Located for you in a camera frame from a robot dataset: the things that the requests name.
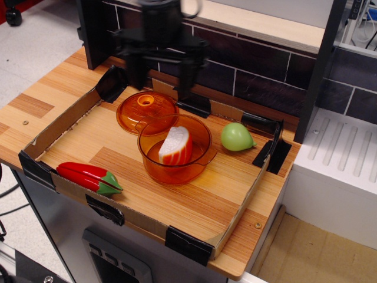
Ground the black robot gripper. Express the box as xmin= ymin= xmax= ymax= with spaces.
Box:
xmin=114 ymin=1 xmax=208 ymax=100

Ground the green toy pear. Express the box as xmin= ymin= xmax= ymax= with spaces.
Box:
xmin=221 ymin=123 xmax=257 ymax=152

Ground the red toy chili pepper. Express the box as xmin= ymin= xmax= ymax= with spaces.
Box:
xmin=56 ymin=162 xmax=123 ymax=197

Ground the orange transparent pot lid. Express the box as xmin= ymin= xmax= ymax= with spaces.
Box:
xmin=116 ymin=91 xmax=179 ymax=134

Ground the white toy sink drainer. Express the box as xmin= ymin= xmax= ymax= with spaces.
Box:
xmin=283 ymin=108 xmax=376 ymax=249

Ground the toy oven control panel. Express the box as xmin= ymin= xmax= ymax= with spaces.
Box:
xmin=82 ymin=229 xmax=153 ymax=282

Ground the salmon sushi toy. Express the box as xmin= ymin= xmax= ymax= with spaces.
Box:
xmin=158 ymin=126 xmax=193 ymax=166

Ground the black caster wheel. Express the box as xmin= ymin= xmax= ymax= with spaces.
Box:
xmin=5 ymin=7 xmax=22 ymax=27

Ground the orange transparent pot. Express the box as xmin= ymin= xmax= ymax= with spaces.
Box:
xmin=135 ymin=114 xmax=217 ymax=185

